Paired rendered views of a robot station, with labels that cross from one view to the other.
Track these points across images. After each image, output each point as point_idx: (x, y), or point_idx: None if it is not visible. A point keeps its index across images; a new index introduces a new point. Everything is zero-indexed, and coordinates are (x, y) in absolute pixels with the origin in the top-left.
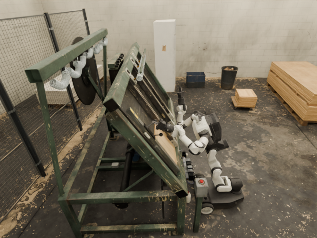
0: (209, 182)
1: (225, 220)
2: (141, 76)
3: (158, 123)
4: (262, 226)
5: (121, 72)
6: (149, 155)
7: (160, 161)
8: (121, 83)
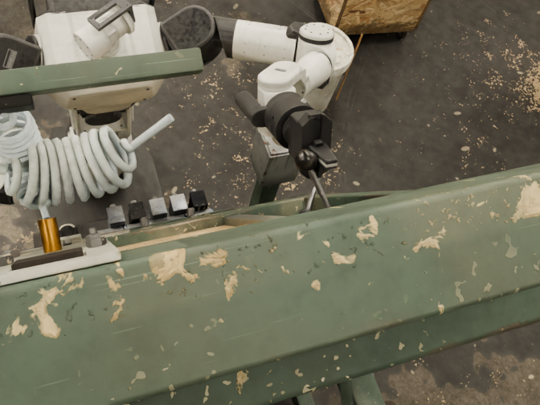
0: (74, 211)
1: (190, 188)
2: (108, 128)
3: (323, 139)
4: (185, 106)
5: (153, 303)
6: None
7: (394, 190)
8: (460, 186)
